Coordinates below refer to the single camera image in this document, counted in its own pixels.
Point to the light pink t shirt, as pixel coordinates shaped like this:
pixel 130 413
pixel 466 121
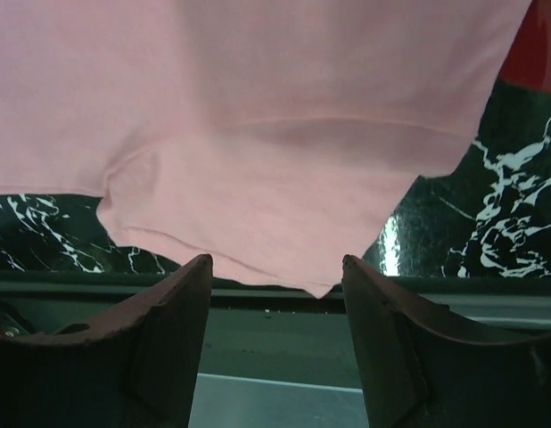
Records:
pixel 276 136

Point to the red plastic folding board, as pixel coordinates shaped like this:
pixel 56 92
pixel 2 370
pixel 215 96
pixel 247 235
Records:
pixel 528 63

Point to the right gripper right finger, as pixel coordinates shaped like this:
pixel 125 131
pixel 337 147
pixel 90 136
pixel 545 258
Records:
pixel 423 365

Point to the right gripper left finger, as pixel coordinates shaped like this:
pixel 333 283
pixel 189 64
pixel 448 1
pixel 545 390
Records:
pixel 133 365

